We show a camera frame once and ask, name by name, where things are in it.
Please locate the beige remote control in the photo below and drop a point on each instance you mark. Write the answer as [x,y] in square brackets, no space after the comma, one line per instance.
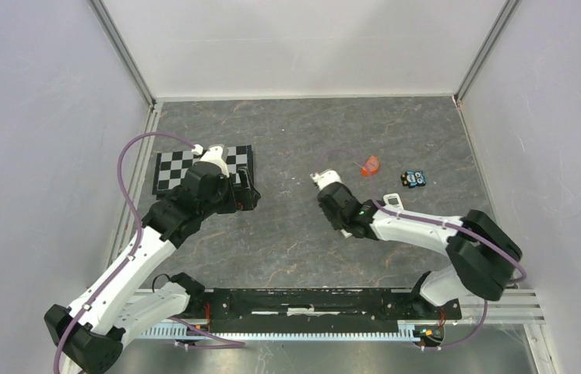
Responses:
[393,199]

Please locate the black white checkerboard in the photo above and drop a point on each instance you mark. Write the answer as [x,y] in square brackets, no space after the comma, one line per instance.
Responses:
[171,167]

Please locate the blue owl toy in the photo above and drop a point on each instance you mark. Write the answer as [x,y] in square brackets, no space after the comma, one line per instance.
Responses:
[413,179]

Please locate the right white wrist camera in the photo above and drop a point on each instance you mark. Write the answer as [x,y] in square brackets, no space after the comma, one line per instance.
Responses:
[325,178]

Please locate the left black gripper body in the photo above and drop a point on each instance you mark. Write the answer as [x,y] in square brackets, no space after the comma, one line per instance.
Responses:
[228,199]

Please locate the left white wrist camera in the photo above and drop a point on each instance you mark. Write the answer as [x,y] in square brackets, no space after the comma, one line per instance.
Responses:
[214,154]

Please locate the white slotted cable duct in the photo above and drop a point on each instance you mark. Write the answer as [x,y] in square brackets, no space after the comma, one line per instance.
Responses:
[170,330]

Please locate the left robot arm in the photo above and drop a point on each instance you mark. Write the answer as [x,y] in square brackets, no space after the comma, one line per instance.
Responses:
[96,327]

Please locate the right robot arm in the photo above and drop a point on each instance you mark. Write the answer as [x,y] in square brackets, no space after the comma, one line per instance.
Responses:
[483,258]

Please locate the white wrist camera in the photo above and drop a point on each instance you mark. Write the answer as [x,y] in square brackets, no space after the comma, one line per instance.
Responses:
[325,178]
[214,154]

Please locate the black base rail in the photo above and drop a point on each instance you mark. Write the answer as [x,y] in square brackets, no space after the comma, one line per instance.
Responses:
[313,310]

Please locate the orange semicircular piece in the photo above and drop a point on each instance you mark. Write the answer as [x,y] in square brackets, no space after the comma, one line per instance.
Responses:
[370,167]

